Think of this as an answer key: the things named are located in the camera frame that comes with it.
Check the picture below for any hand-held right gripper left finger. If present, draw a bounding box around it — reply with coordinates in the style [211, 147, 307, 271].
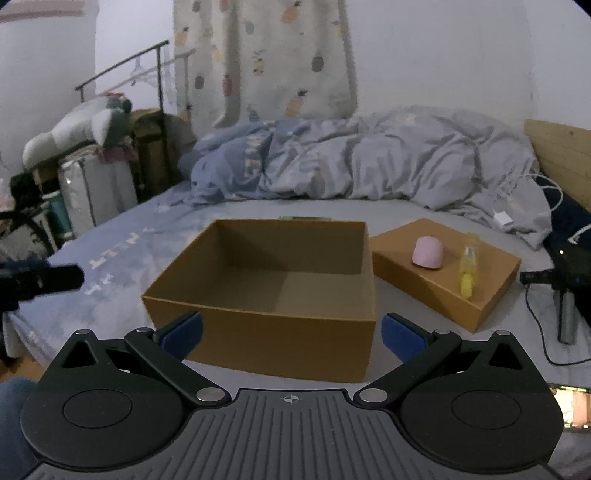
[59, 311, 232, 408]

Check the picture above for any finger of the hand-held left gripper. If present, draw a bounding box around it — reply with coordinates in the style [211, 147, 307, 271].
[18, 265, 85, 297]

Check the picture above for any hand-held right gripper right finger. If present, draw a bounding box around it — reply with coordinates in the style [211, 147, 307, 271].
[355, 312, 532, 409]

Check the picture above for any brown cardboard box lid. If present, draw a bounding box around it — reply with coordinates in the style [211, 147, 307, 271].
[370, 218, 522, 334]

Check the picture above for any pink rounded cap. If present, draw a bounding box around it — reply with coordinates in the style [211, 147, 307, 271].
[412, 236, 445, 269]

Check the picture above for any small yellow bottle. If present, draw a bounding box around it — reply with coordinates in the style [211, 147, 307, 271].
[458, 233, 481, 298]

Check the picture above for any brown cardboard box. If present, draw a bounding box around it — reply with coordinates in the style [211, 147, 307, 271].
[141, 219, 377, 384]

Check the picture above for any black bag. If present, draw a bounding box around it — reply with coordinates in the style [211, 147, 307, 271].
[0, 171, 63, 261]

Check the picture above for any light blue printed bed sheet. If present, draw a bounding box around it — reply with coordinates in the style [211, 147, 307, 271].
[4, 182, 578, 407]

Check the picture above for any person's leg in jeans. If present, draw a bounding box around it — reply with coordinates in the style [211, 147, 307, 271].
[0, 377, 47, 480]

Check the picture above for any white and grey plush toy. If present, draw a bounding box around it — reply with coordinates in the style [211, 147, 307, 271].
[22, 93, 134, 169]

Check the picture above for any brown cabinet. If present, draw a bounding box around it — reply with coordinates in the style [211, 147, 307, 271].
[128, 108, 197, 204]

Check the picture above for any grey crumpled duvet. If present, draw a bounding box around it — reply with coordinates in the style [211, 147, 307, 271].
[178, 106, 555, 250]

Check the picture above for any printed carton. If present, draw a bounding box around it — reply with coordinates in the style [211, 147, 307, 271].
[549, 382, 591, 433]

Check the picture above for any dark blue printed garment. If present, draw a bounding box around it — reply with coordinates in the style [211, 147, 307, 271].
[540, 178, 591, 278]

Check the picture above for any black clothes rack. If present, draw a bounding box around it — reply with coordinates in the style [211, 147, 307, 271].
[75, 40, 171, 116]

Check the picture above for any wooden headboard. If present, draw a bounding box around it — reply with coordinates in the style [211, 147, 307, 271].
[524, 119, 591, 210]

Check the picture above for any pineapple print curtain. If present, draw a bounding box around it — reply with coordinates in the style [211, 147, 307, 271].
[173, 0, 360, 127]

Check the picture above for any black cable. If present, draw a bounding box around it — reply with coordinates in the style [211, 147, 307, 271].
[525, 281, 566, 367]

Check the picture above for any black camera on grey tripod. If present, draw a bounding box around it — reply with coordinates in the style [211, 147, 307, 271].
[519, 270, 591, 344]

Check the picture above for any white charger cable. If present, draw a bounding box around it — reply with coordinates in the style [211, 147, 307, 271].
[492, 172, 564, 217]

